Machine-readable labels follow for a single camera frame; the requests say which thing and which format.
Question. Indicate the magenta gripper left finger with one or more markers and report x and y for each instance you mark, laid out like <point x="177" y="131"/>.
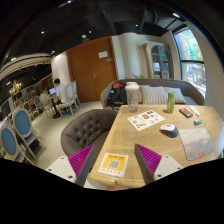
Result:
<point x="81" y="163"/>

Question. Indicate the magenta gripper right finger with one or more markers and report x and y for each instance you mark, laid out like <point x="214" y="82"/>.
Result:
<point x="148" y="161"/>

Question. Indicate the white and blue computer mouse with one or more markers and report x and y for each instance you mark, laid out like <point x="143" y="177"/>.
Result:
<point x="169" y="130"/>

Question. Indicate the patterned mouse pad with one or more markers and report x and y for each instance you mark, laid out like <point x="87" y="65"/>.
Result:
<point x="196" y="142"/>

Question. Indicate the yellow QR code card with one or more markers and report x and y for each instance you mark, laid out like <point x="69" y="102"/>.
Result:
<point x="113" y="164"/>

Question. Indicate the wooden table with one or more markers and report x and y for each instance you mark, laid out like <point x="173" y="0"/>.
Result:
<point x="123" y="136"/>

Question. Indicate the grey tufted armchair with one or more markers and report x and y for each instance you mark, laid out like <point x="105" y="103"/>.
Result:
<point x="91" y="127"/>

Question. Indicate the white sticker sheet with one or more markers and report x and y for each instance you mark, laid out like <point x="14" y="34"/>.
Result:
<point x="145" y="119"/>

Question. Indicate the black and red box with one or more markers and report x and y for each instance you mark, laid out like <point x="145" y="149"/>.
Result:
<point x="186" y="113"/>

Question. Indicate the small teal eraser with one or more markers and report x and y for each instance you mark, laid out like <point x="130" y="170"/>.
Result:
<point x="197" y="122"/>

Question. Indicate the striped cushion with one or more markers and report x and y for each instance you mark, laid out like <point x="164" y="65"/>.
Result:
<point x="179" y="98"/>
<point x="154" y="95"/>

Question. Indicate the green drink can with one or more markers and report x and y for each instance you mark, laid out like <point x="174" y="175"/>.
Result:
<point x="171" y="102"/>

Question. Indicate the small white tube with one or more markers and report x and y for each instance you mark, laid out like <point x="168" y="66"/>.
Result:
<point x="195" y="110"/>

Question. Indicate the blue round-back chair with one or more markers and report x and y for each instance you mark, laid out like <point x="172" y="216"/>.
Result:
<point x="23" y="127"/>
<point x="12" y="148"/>

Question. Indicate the black backpack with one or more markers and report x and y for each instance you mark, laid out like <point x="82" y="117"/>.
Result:
<point x="117" y="95"/>

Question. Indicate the white dining chair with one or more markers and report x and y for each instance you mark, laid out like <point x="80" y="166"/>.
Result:
<point x="71" y="99"/>

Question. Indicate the seated person in white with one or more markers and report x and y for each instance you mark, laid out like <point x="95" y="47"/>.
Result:
<point x="60" y="93"/>

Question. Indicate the grey sofa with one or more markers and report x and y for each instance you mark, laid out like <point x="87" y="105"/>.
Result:
<point x="190" y="93"/>

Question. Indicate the white glass cabinet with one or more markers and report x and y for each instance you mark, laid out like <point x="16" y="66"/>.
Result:
<point x="159" y="60"/>

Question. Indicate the brown wooden door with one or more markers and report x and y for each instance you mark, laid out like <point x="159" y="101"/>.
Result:
<point x="93" y="68"/>

